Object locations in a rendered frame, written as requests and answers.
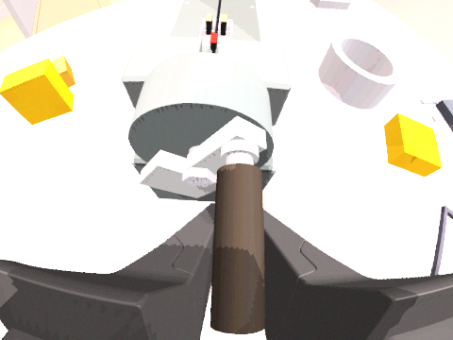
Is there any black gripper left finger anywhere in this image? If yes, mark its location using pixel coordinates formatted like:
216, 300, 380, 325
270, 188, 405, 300
0, 203, 215, 340

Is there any grey l-shaped rod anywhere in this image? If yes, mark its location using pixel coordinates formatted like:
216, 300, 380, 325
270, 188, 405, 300
430, 205, 453, 276

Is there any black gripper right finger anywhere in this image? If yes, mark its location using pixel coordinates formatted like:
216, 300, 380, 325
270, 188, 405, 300
263, 209, 453, 340

